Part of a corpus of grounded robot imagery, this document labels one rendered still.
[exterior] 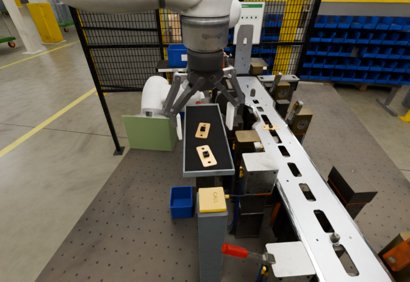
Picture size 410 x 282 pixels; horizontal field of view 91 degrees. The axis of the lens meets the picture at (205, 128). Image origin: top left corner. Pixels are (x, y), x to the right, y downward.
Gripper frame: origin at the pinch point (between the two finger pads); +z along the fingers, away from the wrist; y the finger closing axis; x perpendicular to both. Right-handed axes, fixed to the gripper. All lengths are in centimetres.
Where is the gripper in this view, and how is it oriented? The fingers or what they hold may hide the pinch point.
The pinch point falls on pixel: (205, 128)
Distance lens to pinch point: 52.9
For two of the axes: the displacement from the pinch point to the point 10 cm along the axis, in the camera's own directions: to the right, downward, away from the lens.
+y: 9.5, -1.8, 2.4
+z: 0.0, 8.0, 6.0
